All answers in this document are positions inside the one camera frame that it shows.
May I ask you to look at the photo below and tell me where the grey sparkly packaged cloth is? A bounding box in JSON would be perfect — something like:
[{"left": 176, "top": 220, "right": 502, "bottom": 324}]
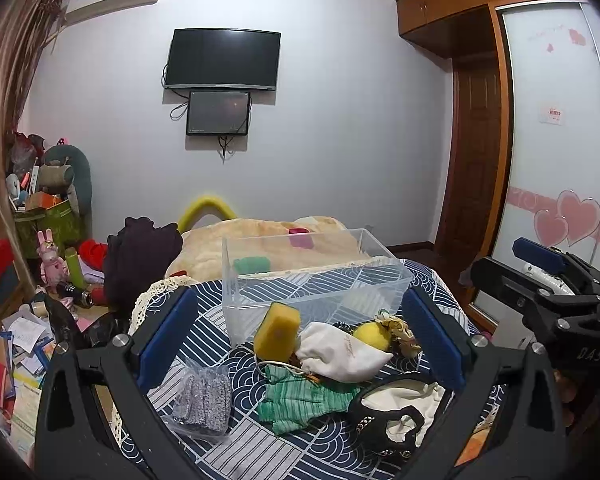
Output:
[{"left": 161, "top": 359, "right": 233, "bottom": 442}]

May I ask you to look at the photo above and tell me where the white black-strapped bag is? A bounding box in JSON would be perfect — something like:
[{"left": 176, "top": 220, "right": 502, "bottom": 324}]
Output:
[{"left": 348, "top": 373, "right": 453, "bottom": 460}]

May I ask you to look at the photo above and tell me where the yellow sponge block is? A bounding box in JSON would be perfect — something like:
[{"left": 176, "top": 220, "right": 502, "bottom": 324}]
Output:
[{"left": 253, "top": 302, "right": 301, "bottom": 362}]

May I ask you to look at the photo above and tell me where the green knitted cloth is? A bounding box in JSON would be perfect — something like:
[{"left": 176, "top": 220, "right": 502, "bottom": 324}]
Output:
[{"left": 257, "top": 364, "right": 365, "bottom": 436}]

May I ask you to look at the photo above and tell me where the dried flower bundle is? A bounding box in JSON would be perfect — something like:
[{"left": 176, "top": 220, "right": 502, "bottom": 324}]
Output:
[{"left": 375, "top": 310, "right": 422, "bottom": 359}]

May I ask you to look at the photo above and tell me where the yellow round ball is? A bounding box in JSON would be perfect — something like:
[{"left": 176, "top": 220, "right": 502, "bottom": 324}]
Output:
[{"left": 352, "top": 322, "right": 391, "bottom": 352}]

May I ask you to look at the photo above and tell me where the white drawstring pouch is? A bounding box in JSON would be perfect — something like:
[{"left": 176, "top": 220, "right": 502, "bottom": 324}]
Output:
[{"left": 294, "top": 322, "right": 392, "bottom": 384}]

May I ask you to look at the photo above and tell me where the clear plastic storage box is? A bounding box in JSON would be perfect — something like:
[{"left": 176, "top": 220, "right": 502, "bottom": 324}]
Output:
[{"left": 222, "top": 229, "right": 414, "bottom": 346}]

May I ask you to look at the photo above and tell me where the wooden door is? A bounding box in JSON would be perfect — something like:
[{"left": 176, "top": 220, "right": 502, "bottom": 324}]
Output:
[{"left": 434, "top": 55, "right": 501, "bottom": 304}]

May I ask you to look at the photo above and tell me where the green bottle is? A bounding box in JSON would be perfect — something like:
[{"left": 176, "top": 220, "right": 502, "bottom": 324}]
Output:
[{"left": 65, "top": 247, "right": 86, "bottom": 289}]

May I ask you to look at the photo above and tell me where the scattered paper pile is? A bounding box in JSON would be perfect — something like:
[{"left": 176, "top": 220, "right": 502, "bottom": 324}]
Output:
[{"left": 0, "top": 302, "right": 55, "bottom": 464}]

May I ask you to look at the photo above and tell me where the dark purple clothing pile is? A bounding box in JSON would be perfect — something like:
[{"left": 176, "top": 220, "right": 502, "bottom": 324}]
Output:
[{"left": 104, "top": 217, "right": 183, "bottom": 318}]

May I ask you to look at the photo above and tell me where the red plush item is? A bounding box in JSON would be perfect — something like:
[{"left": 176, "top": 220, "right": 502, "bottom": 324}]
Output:
[{"left": 78, "top": 240, "right": 108, "bottom": 272}]

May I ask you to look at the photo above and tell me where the pink rabbit toy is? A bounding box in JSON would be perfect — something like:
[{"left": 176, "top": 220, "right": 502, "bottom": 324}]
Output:
[{"left": 36, "top": 229, "right": 69, "bottom": 290}]

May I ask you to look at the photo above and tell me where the beige fluffy blanket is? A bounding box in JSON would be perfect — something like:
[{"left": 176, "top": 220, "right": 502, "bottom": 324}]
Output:
[{"left": 166, "top": 216, "right": 362, "bottom": 282}]

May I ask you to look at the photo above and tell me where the blue patterned bedspread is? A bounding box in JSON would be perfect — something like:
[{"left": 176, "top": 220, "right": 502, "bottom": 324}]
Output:
[{"left": 147, "top": 260, "right": 477, "bottom": 479}]

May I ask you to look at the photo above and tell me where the yellow foam arch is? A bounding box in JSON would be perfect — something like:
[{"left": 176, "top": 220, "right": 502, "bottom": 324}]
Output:
[{"left": 178, "top": 195, "right": 237, "bottom": 233}]

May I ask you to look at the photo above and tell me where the green sponge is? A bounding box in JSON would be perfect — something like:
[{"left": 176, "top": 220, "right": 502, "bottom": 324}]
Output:
[{"left": 233, "top": 256, "right": 271, "bottom": 275}]

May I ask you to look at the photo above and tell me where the teal plush pillow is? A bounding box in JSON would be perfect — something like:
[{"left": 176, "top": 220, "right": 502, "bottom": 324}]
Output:
[{"left": 42, "top": 144, "right": 93, "bottom": 216}]

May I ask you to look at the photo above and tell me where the pink sponge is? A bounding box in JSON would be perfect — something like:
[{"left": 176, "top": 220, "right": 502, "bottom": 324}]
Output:
[{"left": 288, "top": 228, "right": 314, "bottom": 250}]

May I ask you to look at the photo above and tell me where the striped curtain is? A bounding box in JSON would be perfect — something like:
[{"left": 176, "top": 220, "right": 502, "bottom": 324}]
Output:
[{"left": 0, "top": 0, "right": 64, "bottom": 294}]

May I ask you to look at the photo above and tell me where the small wall monitor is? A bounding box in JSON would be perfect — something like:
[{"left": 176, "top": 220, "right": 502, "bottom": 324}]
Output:
[{"left": 186, "top": 90, "right": 251, "bottom": 136}]

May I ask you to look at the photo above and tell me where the large wall television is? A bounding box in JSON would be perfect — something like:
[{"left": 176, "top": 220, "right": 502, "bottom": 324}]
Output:
[{"left": 164, "top": 28, "right": 282, "bottom": 91}]

